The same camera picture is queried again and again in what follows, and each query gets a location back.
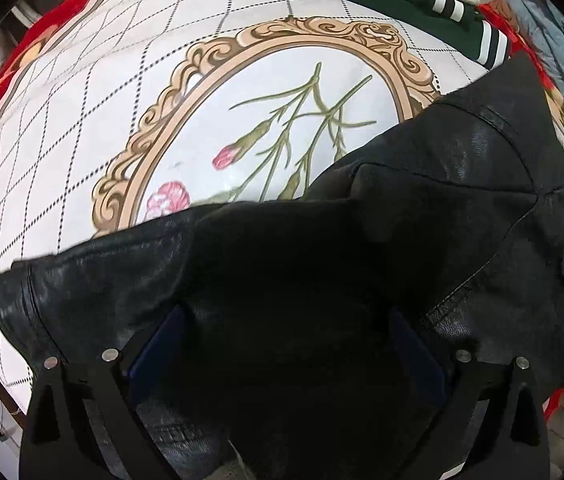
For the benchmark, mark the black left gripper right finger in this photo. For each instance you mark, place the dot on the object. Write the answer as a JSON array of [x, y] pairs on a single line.
[[468, 398]]

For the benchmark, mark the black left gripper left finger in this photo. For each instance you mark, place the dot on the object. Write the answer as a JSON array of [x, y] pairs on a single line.
[[73, 398]]

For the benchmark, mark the red floral blanket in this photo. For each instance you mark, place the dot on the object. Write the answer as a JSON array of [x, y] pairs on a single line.
[[37, 40]]

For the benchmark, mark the black leather jacket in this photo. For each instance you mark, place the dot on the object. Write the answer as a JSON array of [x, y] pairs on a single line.
[[285, 361]]

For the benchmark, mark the white patterned mat cloth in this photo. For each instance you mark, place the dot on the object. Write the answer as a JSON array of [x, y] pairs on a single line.
[[187, 110]]

